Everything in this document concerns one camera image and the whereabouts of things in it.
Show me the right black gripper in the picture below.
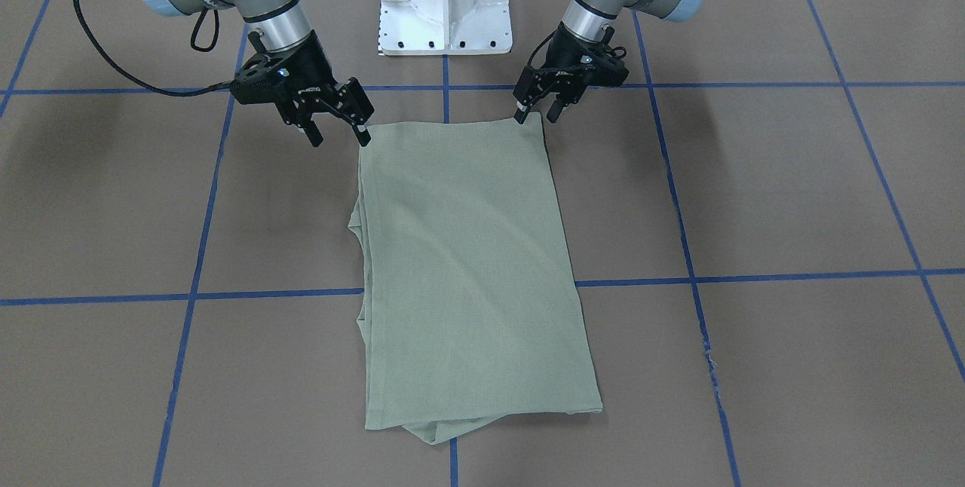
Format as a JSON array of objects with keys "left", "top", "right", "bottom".
[{"left": 230, "top": 29, "right": 375, "bottom": 148}]

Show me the brown paper table mat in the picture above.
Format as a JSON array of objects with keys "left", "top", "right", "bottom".
[{"left": 2, "top": 0, "right": 963, "bottom": 486}]

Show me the white pedestal base plate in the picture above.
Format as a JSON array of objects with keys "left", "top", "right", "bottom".
[{"left": 377, "top": 0, "right": 513, "bottom": 57}]

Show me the green long-sleeve shirt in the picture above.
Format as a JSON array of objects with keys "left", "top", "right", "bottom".
[{"left": 348, "top": 113, "right": 603, "bottom": 445}]

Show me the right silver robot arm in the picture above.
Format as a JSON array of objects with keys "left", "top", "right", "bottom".
[{"left": 142, "top": 0, "right": 375, "bottom": 146}]

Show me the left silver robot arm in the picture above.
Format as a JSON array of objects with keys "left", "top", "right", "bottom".
[{"left": 513, "top": 0, "right": 703, "bottom": 124}]

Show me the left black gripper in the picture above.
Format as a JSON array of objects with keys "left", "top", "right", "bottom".
[{"left": 513, "top": 23, "right": 630, "bottom": 125}]

